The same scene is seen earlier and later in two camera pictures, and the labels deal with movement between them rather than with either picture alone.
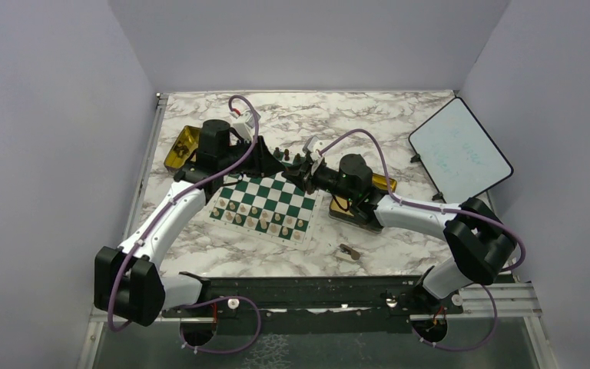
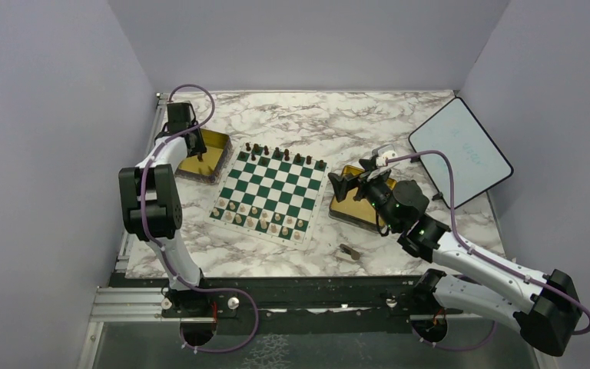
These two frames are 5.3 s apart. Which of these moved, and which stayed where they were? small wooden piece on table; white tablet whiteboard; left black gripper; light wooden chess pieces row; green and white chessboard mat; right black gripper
Moved: left black gripper; right black gripper
Stayed: small wooden piece on table; light wooden chess pieces row; white tablet whiteboard; green and white chessboard mat
